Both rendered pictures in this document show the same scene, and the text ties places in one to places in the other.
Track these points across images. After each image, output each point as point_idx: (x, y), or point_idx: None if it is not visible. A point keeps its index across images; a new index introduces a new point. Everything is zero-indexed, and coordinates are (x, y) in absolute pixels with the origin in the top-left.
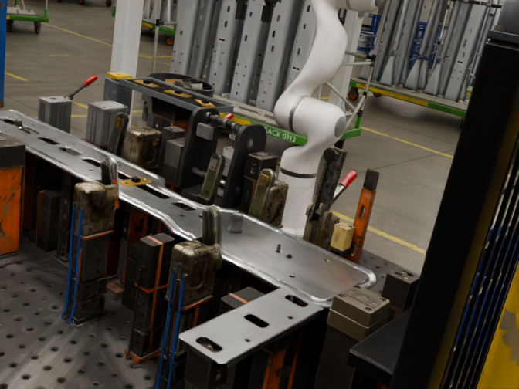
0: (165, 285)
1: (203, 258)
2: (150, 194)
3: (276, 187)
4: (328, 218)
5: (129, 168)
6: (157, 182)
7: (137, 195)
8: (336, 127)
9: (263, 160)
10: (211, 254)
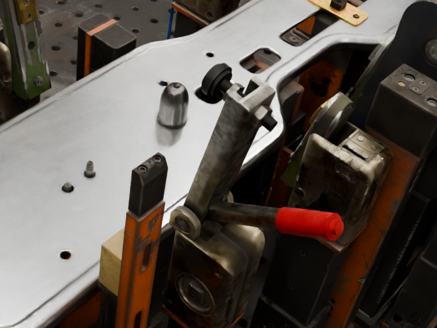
0: None
1: None
2: (287, 22)
3: (326, 143)
4: (181, 224)
5: (404, 3)
6: (359, 32)
7: (271, 8)
8: None
9: (385, 88)
10: None
